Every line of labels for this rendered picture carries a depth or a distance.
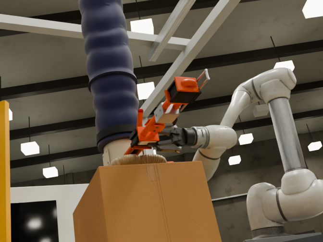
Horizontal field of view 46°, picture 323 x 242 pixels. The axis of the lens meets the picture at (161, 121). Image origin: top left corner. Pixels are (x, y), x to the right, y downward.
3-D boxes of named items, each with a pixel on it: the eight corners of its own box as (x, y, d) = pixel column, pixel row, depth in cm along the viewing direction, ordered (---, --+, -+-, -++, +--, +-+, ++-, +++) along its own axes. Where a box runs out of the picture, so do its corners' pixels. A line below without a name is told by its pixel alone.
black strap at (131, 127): (91, 152, 177) (90, 145, 179) (138, 151, 187) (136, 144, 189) (104, 131, 159) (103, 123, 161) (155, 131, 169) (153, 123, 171)
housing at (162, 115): (155, 123, 132) (152, 112, 134) (172, 123, 135) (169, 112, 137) (162, 113, 126) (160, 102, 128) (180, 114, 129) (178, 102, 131)
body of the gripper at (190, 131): (193, 124, 156) (173, 123, 152) (198, 142, 152) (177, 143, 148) (185, 131, 162) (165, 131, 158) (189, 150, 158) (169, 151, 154)
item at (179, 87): (167, 103, 121) (164, 90, 124) (187, 104, 125) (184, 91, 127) (178, 90, 115) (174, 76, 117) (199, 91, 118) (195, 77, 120)
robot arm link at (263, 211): (259, 233, 193) (251, 190, 202) (294, 226, 183) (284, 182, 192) (244, 231, 181) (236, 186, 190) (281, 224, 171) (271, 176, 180)
